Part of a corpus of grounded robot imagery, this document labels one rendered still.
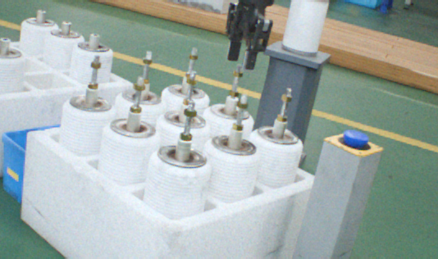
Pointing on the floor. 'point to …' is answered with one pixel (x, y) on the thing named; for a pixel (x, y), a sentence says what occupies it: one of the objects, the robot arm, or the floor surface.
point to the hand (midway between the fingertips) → (240, 59)
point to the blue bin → (16, 160)
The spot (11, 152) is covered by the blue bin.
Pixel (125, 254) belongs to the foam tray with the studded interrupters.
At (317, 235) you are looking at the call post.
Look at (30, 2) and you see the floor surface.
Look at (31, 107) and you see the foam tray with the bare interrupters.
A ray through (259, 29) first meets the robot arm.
